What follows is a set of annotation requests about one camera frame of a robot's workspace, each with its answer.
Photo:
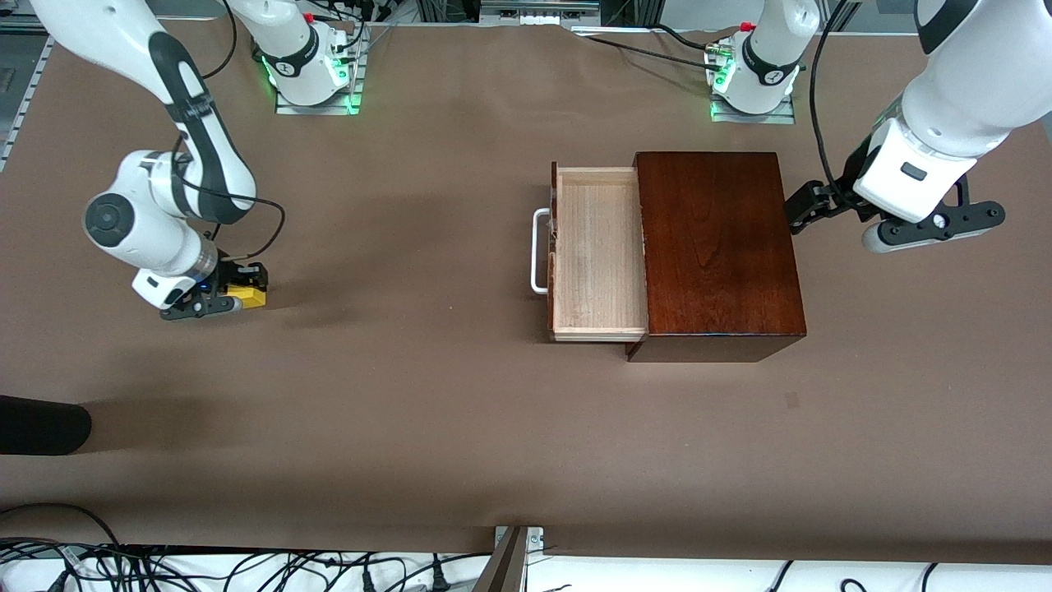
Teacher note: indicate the aluminium table side rail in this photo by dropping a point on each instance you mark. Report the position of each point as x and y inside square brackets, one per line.
[29, 90]

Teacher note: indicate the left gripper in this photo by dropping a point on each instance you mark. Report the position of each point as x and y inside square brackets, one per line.
[840, 195]

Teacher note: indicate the yellow cube block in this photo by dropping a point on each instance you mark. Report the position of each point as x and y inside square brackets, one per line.
[245, 298]

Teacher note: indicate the light plywood panel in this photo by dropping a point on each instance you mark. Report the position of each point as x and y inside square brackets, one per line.
[596, 247]

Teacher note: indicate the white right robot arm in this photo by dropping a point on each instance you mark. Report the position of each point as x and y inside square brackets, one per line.
[140, 214]

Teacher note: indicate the grey power strip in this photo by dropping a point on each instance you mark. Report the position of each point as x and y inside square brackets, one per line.
[534, 14]

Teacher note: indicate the dark brown wooden cabinet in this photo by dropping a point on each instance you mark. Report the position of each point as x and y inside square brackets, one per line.
[715, 247]

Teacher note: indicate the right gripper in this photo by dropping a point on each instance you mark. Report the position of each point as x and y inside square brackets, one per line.
[228, 275]

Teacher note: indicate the black padded cylinder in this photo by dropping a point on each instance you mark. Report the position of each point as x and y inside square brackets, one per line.
[41, 423]

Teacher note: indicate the aluminium table edge bracket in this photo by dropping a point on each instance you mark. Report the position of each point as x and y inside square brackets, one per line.
[505, 567]

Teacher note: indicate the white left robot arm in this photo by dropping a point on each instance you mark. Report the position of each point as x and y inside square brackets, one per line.
[970, 99]

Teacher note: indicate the aluminium right arm base plate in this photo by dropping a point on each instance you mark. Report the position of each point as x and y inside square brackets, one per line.
[316, 109]

